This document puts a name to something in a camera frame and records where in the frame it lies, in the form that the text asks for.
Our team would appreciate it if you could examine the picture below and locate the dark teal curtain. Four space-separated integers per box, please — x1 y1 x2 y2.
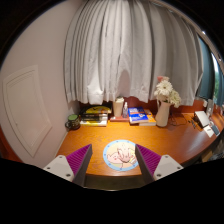
196 34 218 101

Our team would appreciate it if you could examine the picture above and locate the yellow-cover book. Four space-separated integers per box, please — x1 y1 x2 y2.
81 105 113 116

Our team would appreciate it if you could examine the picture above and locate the orange and white book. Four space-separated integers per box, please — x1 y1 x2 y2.
138 109 157 127

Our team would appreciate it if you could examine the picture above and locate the white pleated curtain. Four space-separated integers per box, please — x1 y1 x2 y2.
63 0 205 107

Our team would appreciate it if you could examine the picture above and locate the black cable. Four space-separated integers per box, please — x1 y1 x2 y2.
168 113 196 128

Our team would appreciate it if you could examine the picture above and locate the round cartoon-print mouse pad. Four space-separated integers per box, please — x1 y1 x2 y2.
102 139 140 172

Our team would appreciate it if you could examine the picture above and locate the reddish-brown flat tray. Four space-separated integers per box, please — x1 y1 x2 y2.
109 115 130 123

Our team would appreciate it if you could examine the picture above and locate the white paper sheet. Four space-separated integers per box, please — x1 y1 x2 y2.
203 124 216 138

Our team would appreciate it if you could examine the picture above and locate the blue book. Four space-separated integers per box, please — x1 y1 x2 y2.
127 106 149 124

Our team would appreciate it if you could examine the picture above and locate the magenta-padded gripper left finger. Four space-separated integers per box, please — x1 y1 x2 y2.
43 143 93 187

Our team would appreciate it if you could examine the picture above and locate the dark book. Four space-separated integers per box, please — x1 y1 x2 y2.
79 113 109 120
80 116 109 123

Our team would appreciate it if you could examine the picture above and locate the beige tumbler with lid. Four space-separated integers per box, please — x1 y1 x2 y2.
112 96 126 118

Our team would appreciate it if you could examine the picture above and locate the clear pump bottle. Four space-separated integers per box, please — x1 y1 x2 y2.
122 101 129 119

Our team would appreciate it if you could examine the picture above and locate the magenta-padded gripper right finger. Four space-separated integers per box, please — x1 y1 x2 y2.
134 143 185 185

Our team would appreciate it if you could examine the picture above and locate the white laptop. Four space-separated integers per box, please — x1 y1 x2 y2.
194 110 212 129

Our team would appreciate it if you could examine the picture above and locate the white ceramic jug vase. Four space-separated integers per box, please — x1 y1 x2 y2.
154 99 172 128

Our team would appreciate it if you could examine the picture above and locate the dark mug with green inside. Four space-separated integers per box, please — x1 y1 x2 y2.
64 113 82 132

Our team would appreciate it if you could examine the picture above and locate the pink computer mouse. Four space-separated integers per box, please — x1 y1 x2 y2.
116 142 135 164

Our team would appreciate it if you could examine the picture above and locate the white flower bouquet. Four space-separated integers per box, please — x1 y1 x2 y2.
153 75 182 109

